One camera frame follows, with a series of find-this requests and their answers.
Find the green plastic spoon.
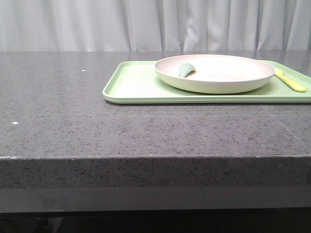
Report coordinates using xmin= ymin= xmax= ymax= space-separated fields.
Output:
xmin=178 ymin=63 xmax=196 ymax=78

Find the grey curtain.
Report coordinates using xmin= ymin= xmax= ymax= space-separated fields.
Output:
xmin=0 ymin=0 xmax=311 ymax=52

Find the beige round plate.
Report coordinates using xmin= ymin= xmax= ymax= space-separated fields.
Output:
xmin=154 ymin=54 xmax=275 ymax=94

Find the light green tray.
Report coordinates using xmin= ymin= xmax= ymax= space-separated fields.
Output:
xmin=103 ymin=61 xmax=311 ymax=104

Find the yellow plastic fork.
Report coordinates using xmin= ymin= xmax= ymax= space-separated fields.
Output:
xmin=275 ymin=68 xmax=307 ymax=92

